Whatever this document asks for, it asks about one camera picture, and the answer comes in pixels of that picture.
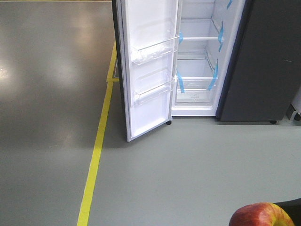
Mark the clear lower door bin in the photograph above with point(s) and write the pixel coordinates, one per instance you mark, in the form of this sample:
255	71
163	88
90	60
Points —
142	97

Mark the clear door bin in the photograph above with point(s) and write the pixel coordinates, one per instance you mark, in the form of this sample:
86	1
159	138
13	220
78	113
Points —
146	54
142	97

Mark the clear middle door bin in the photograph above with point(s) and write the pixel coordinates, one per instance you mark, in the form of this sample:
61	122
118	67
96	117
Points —
146	54

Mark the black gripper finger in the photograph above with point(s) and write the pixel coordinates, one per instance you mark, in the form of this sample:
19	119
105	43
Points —
293	209

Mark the white fridge door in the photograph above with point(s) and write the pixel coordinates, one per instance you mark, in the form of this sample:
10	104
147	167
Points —
141	23

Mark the grey fridge body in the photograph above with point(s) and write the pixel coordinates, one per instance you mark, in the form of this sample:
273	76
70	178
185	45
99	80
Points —
239	60

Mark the red yellow apple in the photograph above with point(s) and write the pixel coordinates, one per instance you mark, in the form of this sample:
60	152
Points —
261	214

